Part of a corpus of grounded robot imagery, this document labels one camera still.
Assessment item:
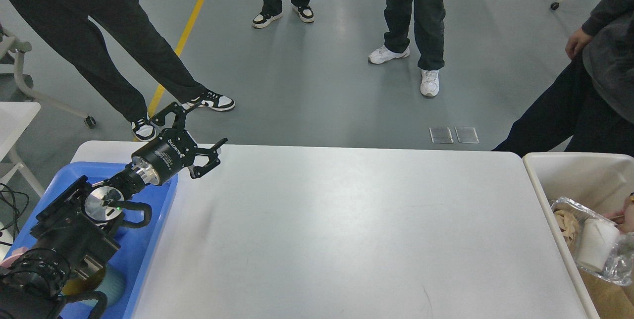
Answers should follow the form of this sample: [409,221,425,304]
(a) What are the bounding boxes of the black cables at left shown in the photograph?
[0,183,29,245]

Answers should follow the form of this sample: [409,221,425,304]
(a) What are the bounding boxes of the grey wheeled chair base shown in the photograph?
[0,22,96,127]

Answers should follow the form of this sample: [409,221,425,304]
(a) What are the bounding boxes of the brown paper bag in bin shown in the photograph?
[579,269,634,319]

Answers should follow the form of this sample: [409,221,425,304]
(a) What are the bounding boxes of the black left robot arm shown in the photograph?
[1,103,228,319]

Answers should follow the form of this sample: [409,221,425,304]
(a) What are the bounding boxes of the teal mug yellow inside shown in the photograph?
[62,264,125,307]

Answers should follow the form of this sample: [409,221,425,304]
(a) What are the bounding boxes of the white side table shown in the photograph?
[0,102,45,197]

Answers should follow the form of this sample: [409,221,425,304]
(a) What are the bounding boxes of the white plastic bin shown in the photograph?
[523,152,634,319]

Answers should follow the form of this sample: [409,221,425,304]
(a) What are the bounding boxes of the pink ribbed mug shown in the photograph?
[0,247,29,268]

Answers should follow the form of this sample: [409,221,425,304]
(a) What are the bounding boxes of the clear floor marker plate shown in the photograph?
[429,127,454,144]

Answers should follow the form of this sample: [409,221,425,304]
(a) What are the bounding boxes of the brown paper napkin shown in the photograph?
[553,209,581,248]

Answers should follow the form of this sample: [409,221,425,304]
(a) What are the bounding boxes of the person with white sneakers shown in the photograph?
[368,0,446,98]

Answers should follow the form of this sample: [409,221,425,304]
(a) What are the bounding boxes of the blue plastic tray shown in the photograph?
[7,161,178,319]

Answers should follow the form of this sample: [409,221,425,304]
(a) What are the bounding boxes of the person in grey sweater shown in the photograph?
[492,0,634,233]

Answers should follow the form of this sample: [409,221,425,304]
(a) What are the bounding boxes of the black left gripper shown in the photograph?
[131,101,228,186]

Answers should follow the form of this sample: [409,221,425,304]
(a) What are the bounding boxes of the beige paper cup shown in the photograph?
[577,219,620,272]

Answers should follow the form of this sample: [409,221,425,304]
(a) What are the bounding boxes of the person in beige top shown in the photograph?
[9,0,235,142]

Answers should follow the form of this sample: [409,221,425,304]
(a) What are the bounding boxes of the aluminium foil container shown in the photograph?
[551,197,633,286]

